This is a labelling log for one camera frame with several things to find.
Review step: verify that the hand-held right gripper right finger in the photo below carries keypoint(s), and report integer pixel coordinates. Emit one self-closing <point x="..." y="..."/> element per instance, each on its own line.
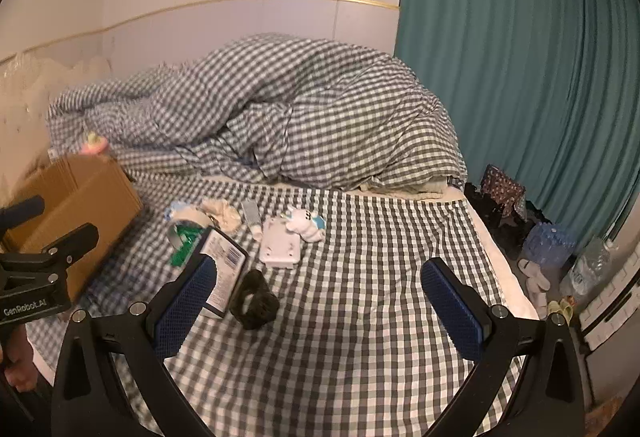
<point x="455" y="312"/>

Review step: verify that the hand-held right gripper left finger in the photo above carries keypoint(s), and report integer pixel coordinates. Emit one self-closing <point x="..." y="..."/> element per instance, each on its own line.
<point x="185" y="307"/>

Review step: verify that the white cabinet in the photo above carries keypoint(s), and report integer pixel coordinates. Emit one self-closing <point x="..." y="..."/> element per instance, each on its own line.
<point x="612" y="302"/>

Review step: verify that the large clear water bottle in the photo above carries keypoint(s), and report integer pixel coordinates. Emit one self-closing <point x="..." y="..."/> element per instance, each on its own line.
<point x="585" y="267"/>

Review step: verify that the brown cardboard box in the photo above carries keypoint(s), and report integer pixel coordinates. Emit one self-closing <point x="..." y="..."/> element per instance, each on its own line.
<point x="90" y="197"/>

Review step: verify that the person's left hand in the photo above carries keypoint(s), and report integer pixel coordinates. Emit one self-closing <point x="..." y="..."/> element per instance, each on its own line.
<point x="20" y="362"/>

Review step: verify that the cream tufted headboard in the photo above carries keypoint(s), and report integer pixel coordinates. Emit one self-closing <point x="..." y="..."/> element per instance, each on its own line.
<point x="30" y="117"/>

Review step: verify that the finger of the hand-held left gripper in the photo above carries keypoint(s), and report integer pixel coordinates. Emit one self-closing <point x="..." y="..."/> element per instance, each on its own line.
<point x="25" y="211"/>
<point x="70" y="242"/>

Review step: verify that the white unicorn toy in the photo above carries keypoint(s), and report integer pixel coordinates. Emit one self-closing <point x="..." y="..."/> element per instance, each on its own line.
<point x="302" y="222"/>

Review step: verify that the blue white tissue packet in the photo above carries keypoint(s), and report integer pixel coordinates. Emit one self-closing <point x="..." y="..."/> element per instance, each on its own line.
<point x="175" y="208"/>

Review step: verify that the shrink-wrapped water bottle pack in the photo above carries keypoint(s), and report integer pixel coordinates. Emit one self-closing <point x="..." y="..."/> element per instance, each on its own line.
<point x="547" y="242"/>

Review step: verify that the pink baby bottle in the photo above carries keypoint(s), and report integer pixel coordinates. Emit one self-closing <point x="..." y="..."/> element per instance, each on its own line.
<point x="95" y="144"/>

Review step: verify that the white slipper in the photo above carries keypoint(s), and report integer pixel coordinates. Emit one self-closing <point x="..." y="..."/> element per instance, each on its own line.
<point x="529" y="265"/>
<point x="537" y="284"/>

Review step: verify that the green foil packet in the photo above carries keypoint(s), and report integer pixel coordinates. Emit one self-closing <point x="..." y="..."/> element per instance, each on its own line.
<point x="185" y="247"/>

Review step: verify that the white cream tube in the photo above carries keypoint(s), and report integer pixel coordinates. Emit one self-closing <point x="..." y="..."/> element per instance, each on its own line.
<point x="251" y="217"/>

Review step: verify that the grey checked duvet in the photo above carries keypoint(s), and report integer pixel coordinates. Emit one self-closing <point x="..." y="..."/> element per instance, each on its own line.
<point x="300" y="117"/>

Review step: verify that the patterned gift bag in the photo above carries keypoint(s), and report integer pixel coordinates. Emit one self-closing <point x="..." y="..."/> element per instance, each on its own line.
<point x="502" y="189"/>

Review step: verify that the white bed sheet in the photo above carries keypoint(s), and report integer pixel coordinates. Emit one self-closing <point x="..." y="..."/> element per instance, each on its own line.
<point x="505" y="267"/>

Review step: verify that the grey checked bed cover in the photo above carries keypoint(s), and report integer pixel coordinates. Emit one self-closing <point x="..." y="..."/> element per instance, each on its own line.
<point x="350" y="342"/>

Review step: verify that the green slipper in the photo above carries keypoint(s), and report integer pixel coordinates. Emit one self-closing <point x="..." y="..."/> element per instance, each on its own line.
<point x="554" y="306"/>
<point x="566" y="310"/>

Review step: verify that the teal curtain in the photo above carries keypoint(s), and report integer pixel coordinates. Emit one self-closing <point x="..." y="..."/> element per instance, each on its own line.
<point x="500" y="67"/>

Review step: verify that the black white card package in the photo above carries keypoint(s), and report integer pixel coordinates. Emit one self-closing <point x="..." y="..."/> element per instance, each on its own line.
<point x="225" y="262"/>

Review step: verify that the dark clothes pile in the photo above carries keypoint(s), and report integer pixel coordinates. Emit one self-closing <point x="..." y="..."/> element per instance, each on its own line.
<point x="487" y="212"/>

